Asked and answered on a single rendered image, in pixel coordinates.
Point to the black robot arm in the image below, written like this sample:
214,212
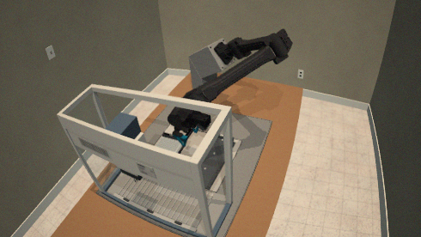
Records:
278,43

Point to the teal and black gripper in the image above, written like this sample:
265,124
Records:
179,135

